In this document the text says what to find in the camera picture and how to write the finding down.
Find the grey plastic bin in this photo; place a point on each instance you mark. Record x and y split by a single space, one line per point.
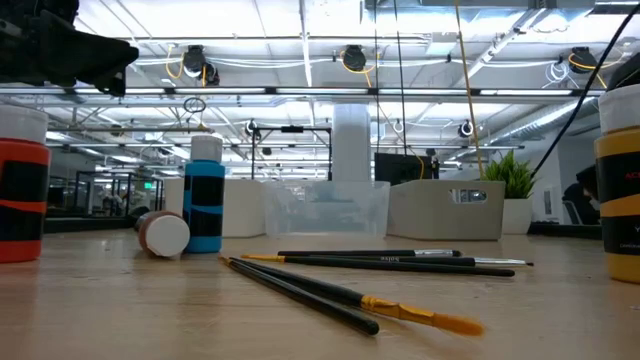
425 215

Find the black monitor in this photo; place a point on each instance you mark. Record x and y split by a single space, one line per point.
400 167

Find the thin gold-ferrule paintbrush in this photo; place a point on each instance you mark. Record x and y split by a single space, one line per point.
450 270

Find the red paint bottle white cap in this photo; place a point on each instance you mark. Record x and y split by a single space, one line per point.
25 150

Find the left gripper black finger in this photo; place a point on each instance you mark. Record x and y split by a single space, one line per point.
116 85
85 55

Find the orange-bristle paintbrush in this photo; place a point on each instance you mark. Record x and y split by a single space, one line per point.
400 310

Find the blue paint bottle white cap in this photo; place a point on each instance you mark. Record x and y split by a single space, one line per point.
205 175

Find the clear plastic bin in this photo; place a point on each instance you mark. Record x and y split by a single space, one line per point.
325 210

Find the person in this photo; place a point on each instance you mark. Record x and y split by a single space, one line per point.
582 200

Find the brown paint bottle white cap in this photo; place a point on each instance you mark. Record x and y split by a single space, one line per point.
165 235

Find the white building column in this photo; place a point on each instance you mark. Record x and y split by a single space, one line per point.
351 145

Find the black-framed glass partition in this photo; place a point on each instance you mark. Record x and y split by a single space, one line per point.
125 174

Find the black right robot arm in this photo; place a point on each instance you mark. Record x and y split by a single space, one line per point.
630 77

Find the small green potted plant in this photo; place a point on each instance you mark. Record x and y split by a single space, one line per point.
517 215

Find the black metal rig frame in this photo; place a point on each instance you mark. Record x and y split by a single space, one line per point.
292 129

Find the yellow paint bottle white cap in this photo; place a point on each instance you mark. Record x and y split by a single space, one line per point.
620 145

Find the small black ceiling reel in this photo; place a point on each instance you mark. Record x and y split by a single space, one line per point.
465 128
251 128

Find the white plastic bin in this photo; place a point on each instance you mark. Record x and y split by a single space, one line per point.
245 210

